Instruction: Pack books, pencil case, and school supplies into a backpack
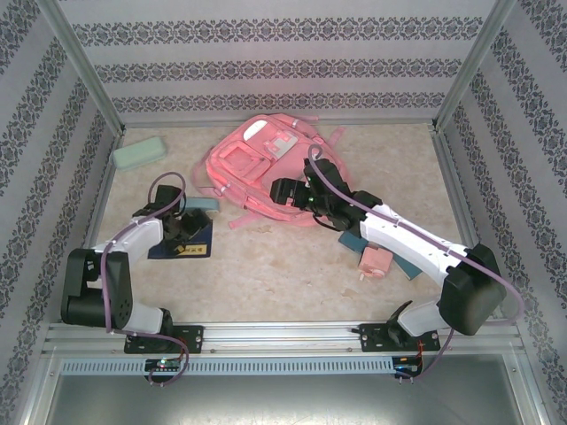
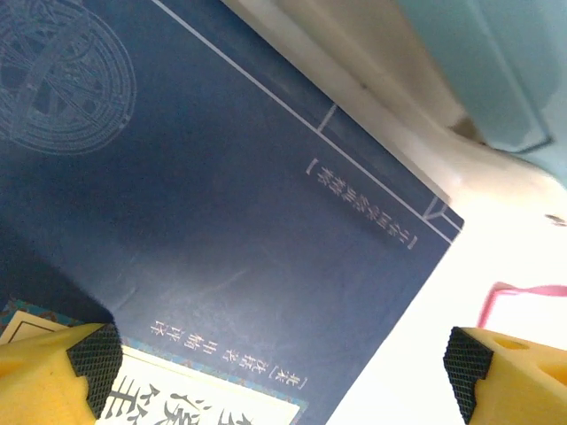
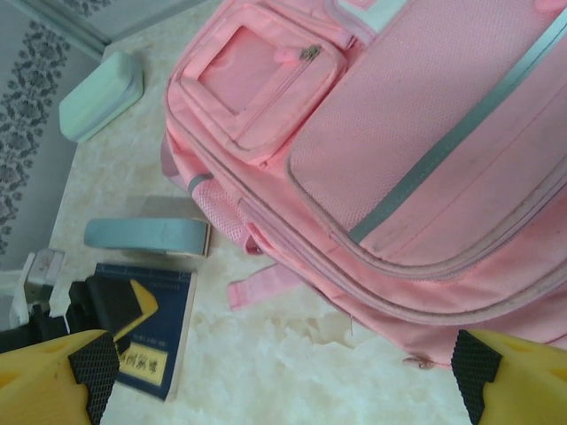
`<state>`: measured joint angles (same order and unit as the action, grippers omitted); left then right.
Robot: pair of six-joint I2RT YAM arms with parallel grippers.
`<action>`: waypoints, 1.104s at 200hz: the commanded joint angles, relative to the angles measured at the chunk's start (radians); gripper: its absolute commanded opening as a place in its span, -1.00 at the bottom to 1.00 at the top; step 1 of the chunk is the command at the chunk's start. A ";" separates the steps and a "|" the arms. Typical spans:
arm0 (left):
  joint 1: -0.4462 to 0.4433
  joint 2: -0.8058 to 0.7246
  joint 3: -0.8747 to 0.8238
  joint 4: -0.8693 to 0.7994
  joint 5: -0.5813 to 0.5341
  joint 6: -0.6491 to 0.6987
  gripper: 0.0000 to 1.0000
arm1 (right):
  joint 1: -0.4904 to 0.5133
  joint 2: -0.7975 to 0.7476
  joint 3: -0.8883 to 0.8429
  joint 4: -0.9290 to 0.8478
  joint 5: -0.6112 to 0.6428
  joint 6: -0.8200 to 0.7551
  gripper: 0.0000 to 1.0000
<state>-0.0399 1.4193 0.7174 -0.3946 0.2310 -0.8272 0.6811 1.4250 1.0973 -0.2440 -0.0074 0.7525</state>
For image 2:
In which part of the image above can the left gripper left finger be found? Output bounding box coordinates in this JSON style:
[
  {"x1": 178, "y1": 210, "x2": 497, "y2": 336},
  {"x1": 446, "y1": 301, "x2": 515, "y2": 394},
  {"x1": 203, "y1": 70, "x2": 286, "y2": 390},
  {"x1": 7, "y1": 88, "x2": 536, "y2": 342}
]
[{"x1": 0, "y1": 321, "x2": 124, "y2": 425}]

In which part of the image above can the pink school backpack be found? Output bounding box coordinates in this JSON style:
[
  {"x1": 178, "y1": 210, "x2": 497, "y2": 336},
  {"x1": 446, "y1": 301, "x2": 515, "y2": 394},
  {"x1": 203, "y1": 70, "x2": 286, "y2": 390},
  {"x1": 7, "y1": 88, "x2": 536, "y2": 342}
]
[{"x1": 480, "y1": 282, "x2": 567, "y2": 328}]

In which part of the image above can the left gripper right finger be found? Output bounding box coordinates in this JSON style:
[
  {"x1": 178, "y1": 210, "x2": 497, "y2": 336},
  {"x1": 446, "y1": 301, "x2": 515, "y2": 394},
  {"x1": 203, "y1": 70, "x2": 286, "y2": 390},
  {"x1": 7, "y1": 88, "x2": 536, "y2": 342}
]
[{"x1": 442, "y1": 326, "x2": 567, "y2": 425}]

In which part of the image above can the dark blue book round emblem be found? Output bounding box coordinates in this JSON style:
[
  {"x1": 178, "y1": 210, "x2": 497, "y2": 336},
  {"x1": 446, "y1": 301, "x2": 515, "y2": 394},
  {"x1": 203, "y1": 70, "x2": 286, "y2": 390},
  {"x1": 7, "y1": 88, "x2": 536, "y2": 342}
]
[{"x1": 0, "y1": 0, "x2": 465, "y2": 425}]

